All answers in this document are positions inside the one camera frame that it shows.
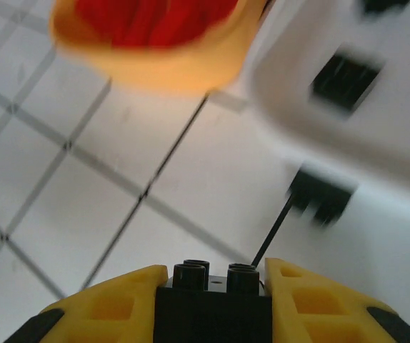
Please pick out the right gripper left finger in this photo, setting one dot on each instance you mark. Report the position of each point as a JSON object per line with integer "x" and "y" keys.
{"x": 112, "y": 311}

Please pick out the orange plastic container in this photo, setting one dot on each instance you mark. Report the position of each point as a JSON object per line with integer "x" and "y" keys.
{"x": 155, "y": 71}

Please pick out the black lego brick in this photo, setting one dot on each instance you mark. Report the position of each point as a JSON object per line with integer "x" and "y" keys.
{"x": 346, "y": 85}
{"x": 319, "y": 200}
{"x": 212, "y": 314}
{"x": 383, "y": 4}

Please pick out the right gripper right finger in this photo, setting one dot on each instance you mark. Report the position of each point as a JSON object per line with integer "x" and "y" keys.
{"x": 319, "y": 314}

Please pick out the red lego brick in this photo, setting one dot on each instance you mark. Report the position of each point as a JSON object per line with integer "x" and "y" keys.
{"x": 115, "y": 21}
{"x": 198, "y": 21}

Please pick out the white plastic container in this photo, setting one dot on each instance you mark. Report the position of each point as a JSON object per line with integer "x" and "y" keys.
{"x": 398, "y": 118}

